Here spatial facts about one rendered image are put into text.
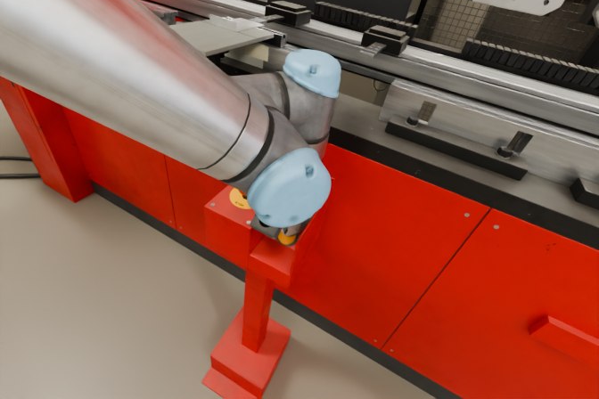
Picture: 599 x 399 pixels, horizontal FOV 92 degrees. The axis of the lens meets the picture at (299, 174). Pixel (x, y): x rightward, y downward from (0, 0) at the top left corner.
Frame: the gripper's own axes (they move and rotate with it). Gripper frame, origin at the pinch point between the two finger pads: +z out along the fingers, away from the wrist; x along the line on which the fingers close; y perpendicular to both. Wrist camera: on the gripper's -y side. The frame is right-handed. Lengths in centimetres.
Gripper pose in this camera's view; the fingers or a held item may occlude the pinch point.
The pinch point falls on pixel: (285, 233)
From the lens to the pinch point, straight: 60.6
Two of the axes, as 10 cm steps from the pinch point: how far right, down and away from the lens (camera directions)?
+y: 4.4, -5.7, 6.9
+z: -1.1, 7.3, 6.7
